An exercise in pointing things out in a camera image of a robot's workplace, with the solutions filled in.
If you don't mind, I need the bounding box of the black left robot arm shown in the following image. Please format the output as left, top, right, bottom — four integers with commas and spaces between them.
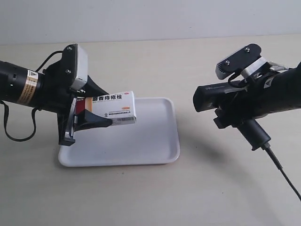
0, 60, 112, 146

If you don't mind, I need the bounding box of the white plastic tray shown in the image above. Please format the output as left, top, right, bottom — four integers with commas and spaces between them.
58, 97, 180, 167

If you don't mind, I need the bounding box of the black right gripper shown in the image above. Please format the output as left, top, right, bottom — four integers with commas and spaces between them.
213, 83, 255, 129

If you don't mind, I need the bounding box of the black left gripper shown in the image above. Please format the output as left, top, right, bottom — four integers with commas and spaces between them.
37, 61, 113, 147

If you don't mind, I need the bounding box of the white and red medicine box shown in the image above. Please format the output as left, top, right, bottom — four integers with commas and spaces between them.
75, 91, 136, 126

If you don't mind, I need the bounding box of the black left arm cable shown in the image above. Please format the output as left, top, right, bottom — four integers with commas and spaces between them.
0, 100, 38, 142

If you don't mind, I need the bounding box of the black handheld barcode scanner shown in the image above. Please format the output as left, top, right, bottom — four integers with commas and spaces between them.
192, 84, 271, 151

